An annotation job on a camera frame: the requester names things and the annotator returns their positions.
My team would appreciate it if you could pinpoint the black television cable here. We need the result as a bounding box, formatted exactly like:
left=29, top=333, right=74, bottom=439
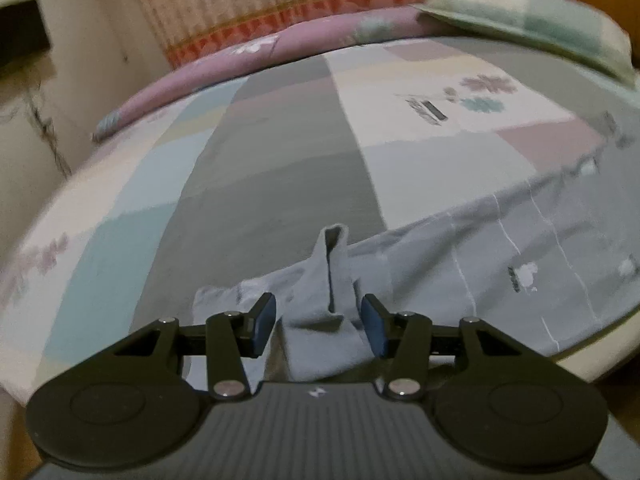
left=0, top=85, right=73, bottom=181

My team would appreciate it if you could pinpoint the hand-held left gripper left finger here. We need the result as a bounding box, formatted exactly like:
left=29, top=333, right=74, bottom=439
left=65, top=292, right=277, bottom=402

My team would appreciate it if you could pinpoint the grey patterned sweater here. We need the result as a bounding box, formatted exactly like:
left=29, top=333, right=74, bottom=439
left=192, top=155, right=640, bottom=386

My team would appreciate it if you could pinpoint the black television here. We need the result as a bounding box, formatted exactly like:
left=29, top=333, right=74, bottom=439
left=0, top=0, right=53, bottom=71

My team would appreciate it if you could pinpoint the purple floral quilt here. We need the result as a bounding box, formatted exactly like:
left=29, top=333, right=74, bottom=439
left=91, top=7, right=431, bottom=143

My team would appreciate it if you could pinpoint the checked pillow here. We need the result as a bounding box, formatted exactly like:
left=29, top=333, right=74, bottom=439
left=410, top=0, right=636, bottom=86

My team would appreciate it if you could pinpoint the patterned curtain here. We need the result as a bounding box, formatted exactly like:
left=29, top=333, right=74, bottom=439
left=125, top=0, right=426, bottom=68

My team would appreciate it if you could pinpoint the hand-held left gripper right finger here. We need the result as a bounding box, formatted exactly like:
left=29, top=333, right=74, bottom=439
left=361, top=294, right=571, bottom=402

